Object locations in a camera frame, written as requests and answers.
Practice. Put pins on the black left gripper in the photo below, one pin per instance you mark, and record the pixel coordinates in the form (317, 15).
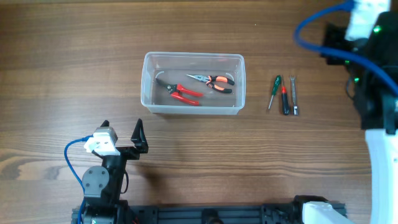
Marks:
(140, 143)

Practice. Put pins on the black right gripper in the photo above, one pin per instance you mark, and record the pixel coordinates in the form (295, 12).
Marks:
(332, 35)

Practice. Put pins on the red handled cutters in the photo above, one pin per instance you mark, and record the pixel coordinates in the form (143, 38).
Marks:
(176, 91)

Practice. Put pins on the clear plastic container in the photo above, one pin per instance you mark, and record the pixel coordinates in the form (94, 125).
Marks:
(221, 78)

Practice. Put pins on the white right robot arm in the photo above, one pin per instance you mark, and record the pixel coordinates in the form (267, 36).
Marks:
(372, 66)

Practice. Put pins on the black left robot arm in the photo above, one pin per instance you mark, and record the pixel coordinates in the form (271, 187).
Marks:
(103, 184)

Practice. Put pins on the red black screwdriver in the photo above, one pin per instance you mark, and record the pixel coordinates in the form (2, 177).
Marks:
(285, 101)

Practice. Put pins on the small silver wrench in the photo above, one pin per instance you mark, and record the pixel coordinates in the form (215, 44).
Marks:
(294, 96)

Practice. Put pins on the green handled screwdriver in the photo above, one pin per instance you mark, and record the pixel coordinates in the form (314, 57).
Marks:
(275, 88)

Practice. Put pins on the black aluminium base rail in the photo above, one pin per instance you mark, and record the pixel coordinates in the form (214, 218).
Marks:
(259, 214)

